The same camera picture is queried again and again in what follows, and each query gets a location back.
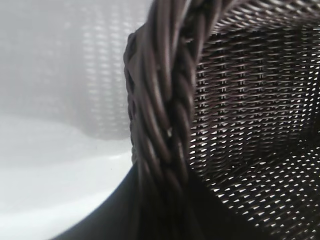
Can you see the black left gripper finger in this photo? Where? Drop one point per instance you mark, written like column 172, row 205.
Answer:
column 117, row 215

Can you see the dark brown woven basket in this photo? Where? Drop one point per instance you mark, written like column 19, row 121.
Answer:
column 225, row 100

